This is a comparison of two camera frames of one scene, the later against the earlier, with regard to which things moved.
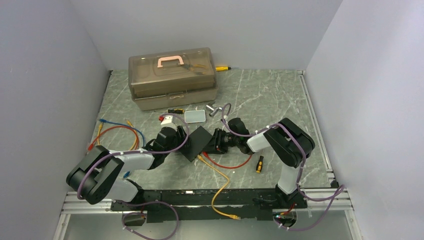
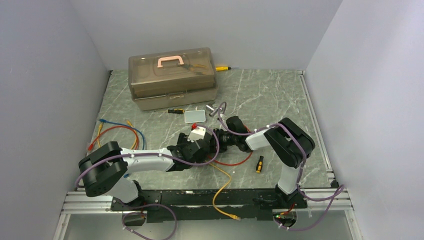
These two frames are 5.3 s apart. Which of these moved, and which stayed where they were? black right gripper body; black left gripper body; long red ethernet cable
Moved: black left gripper body
Stayed: long red ethernet cable; black right gripper body
